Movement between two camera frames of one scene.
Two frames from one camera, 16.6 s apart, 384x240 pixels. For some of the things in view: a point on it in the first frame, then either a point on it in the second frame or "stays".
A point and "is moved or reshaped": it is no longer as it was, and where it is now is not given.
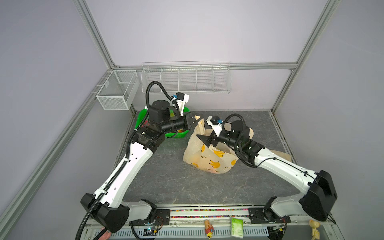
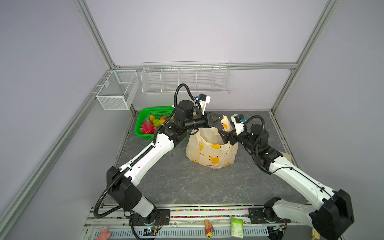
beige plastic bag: (214, 159) is moved or reshaped
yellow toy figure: (315, 233) stays
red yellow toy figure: (209, 229) stays
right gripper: (208, 140) → (228, 135)
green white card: (237, 227) stays
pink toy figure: (106, 235) stays
